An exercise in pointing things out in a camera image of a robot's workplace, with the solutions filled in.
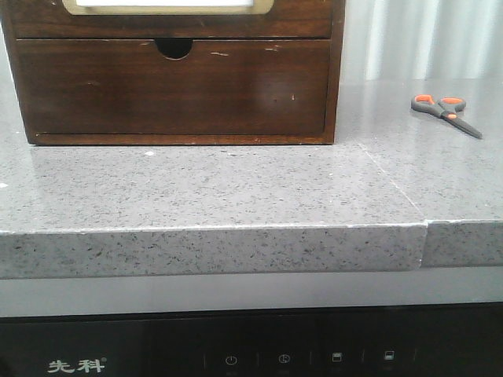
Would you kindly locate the dark wooden drawer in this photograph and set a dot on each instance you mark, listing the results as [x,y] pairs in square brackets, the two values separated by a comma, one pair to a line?
[94,86]

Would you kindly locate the grey orange handled scissors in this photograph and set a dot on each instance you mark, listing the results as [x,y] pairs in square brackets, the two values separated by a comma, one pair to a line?
[446,108]

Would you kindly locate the dark wooden drawer cabinet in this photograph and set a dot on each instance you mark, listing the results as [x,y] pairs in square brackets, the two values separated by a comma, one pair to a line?
[174,26]

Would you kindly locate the black appliance control panel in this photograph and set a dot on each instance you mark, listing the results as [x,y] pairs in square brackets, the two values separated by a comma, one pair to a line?
[431,340]

